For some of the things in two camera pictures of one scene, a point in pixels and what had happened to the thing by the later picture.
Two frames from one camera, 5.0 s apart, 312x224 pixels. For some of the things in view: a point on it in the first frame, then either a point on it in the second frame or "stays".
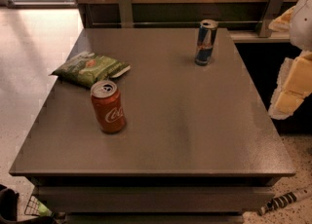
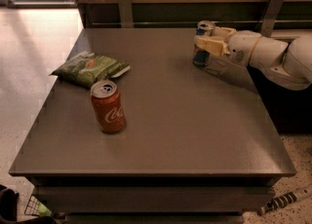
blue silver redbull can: [205, 41] stays
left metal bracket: [126, 11] stays
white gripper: [302, 26] -> [244, 47]
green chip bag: [86, 68] stays
